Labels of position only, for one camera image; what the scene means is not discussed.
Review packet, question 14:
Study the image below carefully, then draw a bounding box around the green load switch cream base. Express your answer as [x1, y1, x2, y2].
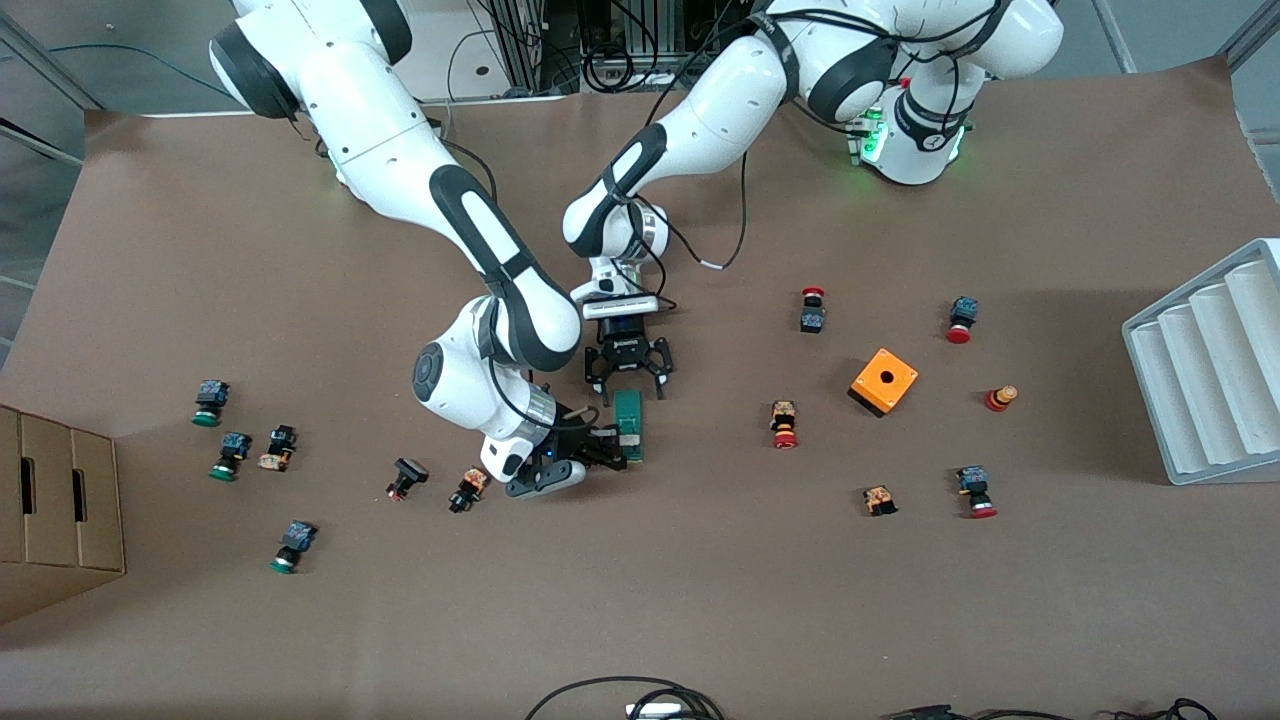
[612, 388, 646, 464]

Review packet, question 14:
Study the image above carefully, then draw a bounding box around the black square button red stem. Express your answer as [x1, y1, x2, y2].
[386, 457, 430, 503]

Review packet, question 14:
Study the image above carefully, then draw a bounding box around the green push button blue block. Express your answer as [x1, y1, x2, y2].
[192, 380, 231, 428]
[208, 432, 253, 482]
[268, 520, 319, 575]

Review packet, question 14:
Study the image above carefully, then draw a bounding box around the brown cardboard box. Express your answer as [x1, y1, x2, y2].
[0, 405, 127, 626]

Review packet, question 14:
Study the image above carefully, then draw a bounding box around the grey ribbed plastic tray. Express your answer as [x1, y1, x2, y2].
[1121, 238, 1280, 487]

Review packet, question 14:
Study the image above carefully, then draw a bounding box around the black selector switch orange block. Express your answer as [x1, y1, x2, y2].
[448, 466, 492, 515]

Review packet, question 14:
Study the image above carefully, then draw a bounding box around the orange button enclosure box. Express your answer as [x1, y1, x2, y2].
[848, 347, 920, 419]

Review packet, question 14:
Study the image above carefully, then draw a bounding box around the black looped cable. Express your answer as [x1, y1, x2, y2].
[524, 676, 726, 720]

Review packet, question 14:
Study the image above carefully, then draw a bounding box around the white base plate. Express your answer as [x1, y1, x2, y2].
[400, 0, 571, 106]

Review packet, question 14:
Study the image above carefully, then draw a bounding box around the aluminium rack with cables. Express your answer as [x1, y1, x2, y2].
[480, 0, 771, 96]

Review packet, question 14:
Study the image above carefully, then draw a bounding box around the black cable bundle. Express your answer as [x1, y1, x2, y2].
[880, 697, 1221, 720]

